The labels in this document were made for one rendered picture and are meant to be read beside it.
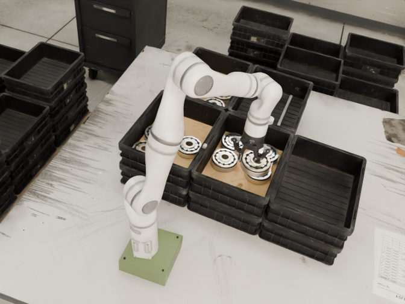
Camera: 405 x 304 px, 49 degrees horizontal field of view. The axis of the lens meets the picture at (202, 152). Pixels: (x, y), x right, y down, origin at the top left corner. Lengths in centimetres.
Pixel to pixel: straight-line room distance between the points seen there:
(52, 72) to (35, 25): 152
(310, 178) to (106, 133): 93
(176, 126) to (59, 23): 321
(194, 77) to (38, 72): 185
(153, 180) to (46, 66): 174
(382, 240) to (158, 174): 102
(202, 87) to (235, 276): 78
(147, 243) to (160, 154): 38
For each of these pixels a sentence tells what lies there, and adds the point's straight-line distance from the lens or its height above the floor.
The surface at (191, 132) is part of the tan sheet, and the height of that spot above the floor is 83.
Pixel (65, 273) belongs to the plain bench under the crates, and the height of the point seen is 70.
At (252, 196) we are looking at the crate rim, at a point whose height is 93.
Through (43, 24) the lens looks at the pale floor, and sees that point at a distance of 431.
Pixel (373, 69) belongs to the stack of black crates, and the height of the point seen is 52.
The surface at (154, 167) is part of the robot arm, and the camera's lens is 123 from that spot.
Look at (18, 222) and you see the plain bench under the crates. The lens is 179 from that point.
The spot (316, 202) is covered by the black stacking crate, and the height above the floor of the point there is 83.
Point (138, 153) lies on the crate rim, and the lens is 165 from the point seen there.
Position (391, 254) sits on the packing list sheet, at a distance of 190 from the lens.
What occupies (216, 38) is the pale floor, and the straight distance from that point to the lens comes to 419.
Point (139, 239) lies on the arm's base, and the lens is 148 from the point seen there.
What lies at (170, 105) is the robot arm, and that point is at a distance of 118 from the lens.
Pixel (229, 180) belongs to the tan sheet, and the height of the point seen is 83.
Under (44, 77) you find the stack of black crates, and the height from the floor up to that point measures 49.
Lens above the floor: 210
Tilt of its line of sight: 45 degrees down
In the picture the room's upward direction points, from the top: 9 degrees clockwise
